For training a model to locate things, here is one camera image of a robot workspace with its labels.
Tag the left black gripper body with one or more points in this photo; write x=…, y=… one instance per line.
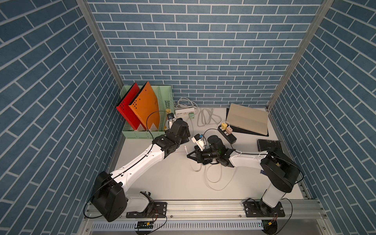
x=185, y=133

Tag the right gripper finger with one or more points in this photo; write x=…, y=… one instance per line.
x=193, y=154
x=194, y=158

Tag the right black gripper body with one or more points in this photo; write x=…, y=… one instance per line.
x=207, y=154

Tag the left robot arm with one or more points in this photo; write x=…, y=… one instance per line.
x=109, y=194

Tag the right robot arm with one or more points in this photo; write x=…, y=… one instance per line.
x=281, y=171

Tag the black power strip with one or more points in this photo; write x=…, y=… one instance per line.
x=230, y=138

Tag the white power strip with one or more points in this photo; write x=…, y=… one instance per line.
x=185, y=111

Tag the pink charger plug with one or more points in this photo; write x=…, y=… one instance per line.
x=229, y=130

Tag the yellow charger plug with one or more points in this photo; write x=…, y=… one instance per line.
x=224, y=126

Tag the green plastic file basket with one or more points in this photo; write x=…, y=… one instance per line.
x=166, y=105

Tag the black book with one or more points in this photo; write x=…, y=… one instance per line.
x=268, y=145

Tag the orange file folder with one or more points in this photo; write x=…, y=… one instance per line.
x=145, y=105

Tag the red file folder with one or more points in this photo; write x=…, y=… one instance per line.
x=127, y=112

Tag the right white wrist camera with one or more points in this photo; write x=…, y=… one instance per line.
x=199, y=141

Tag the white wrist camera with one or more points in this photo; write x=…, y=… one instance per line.
x=171, y=119
x=199, y=141

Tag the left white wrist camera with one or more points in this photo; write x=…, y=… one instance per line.
x=171, y=119

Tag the aluminium front rail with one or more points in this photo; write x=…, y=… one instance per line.
x=233, y=209

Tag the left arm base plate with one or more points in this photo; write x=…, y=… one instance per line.
x=153, y=210

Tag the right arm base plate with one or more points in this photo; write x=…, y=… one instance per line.
x=256, y=209

